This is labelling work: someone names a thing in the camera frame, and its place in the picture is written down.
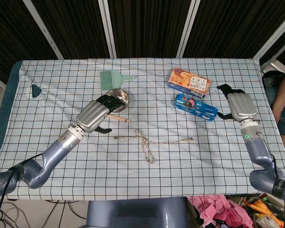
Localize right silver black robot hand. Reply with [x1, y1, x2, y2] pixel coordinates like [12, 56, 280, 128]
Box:
[216, 83, 257, 124]

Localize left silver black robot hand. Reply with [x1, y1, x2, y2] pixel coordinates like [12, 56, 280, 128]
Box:
[76, 94, 128, 134]

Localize beige braided rope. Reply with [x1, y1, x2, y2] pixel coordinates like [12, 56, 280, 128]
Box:
[114, 129, 195, 165]

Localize wooden stick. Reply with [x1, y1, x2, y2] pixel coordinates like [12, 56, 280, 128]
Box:
[108, 114, 131, 123]

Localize stainless steel bowl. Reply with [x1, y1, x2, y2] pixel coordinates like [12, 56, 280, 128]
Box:
[104, 89, 130, 114]

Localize green plastic hand brush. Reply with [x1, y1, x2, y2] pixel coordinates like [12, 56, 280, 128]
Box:
[99, 70, 138, 91]

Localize blue Oreo cookie box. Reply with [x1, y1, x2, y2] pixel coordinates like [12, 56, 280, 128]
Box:
[173, 93, 219, 122]

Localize orange biscuit box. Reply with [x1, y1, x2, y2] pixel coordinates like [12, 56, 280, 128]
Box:
[166, 68, 211, 98]

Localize dark partition panel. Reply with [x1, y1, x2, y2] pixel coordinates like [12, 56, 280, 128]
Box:
[0, 0, 57, 84]
[182, 0, 285, 59]
[32, 0, 110, 60]
[108, 0, 193, 59]

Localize teal padded table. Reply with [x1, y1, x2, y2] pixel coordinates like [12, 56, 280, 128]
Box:
[0, 60, 42, 167]

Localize light blue checked tablecloth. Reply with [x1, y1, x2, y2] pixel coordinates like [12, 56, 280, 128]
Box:
[0, 58, 285, 199]

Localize orange plastic toys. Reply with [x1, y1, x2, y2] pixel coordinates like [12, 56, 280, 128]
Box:
[242, 193, 285, 228]

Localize pink cloth pile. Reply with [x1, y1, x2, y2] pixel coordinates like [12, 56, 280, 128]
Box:
[186, 194, 254, 228]

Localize blue-grey robot torso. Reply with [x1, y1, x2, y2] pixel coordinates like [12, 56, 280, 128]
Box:
[86, 196, 190, 228]

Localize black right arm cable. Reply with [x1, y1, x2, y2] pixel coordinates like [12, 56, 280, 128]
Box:
[271, 154, 285, 228]

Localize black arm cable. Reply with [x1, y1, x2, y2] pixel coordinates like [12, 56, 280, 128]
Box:
[0, 153, 44, 228]
[271, 154, 285, 228]

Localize white partition frame post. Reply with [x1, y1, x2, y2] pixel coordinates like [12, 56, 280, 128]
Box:
[177, 0, 201, 58]
[253, 9, 285, 60]
[22, 0, 64, 60]
[97, 0, 117, 59]

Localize grey floor cables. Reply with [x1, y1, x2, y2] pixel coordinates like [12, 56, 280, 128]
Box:
[0, 199, 87, 228]

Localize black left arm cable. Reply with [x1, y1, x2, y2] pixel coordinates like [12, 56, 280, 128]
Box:
[0, 153, 44, 228]

